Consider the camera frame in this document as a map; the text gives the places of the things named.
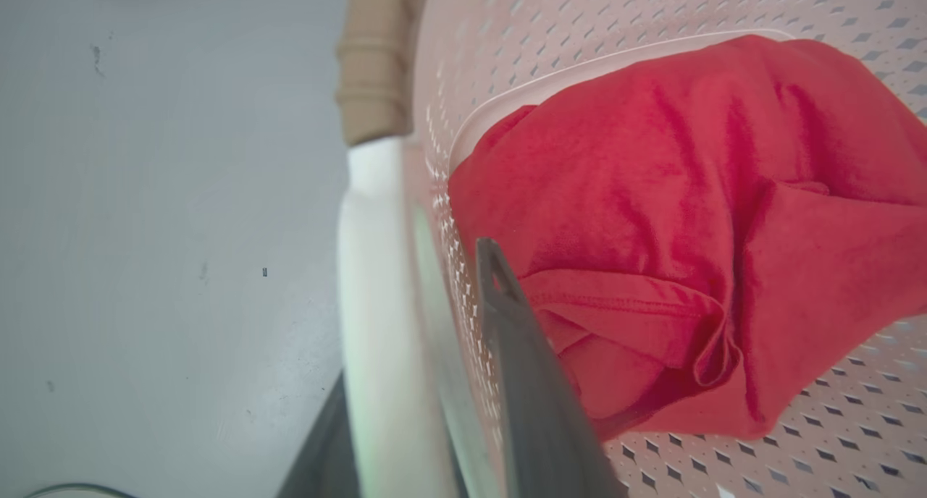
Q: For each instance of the red cloth garment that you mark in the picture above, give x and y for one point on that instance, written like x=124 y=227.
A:
x=673 y=216

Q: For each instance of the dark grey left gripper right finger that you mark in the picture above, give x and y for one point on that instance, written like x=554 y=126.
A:
x=536 y=404

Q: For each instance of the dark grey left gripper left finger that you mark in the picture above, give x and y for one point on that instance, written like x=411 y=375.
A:
x=322 y=454

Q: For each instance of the white perforated plastic laundry basket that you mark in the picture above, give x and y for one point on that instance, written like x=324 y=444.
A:
x=507 y=49

